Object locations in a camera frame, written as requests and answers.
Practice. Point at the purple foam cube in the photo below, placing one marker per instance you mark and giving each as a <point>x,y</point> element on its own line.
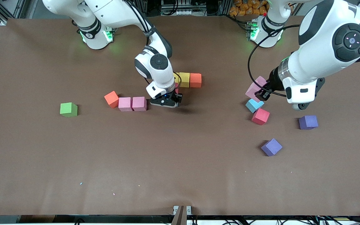
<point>308,122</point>
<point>271,147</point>

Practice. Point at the brown wooden beam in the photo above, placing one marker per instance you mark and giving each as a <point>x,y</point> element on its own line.
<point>180,217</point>

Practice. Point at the orange foam cube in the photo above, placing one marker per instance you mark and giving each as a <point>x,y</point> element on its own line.
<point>195,80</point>
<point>111,99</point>

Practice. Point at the green foam cube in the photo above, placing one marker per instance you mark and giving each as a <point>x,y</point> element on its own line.
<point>68,110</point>

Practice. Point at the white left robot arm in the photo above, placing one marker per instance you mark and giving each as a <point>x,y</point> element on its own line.
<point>323,40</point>

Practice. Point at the brown table cover sheet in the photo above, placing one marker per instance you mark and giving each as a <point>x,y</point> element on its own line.
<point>180,175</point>

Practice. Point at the blue foam cube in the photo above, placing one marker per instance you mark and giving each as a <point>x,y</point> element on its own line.
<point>254,105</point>

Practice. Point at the pink foam cube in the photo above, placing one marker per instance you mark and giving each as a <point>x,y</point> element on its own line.
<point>253,89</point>
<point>125,104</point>
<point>139,103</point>

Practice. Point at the small metal bracket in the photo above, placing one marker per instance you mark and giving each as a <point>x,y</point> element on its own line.
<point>188,210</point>

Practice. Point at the white connector strip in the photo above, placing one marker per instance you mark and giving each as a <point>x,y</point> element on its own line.
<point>184,12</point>

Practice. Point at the yellow foam cube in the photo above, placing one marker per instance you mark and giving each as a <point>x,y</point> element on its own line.
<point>177,76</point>
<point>185,80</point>

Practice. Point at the red foam cube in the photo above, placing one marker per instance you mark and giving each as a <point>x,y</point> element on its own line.
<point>177,89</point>
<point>260,117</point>

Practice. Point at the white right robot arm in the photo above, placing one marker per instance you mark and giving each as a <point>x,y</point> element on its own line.
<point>162,78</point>

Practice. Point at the pile of orange fruit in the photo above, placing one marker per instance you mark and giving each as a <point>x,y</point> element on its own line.
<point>245,7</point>

